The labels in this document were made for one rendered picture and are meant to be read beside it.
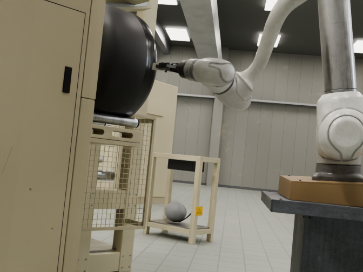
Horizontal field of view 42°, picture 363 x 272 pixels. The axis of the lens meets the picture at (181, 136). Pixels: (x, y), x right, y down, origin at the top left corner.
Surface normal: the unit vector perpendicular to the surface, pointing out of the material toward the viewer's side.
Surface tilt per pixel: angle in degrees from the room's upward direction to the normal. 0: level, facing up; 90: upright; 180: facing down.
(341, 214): 90
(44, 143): 90
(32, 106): 90
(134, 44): 77
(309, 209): 90
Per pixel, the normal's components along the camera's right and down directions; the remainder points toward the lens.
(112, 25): -0.02, -0.44
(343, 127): -0.24, 0.07
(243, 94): 0.42, 0.46
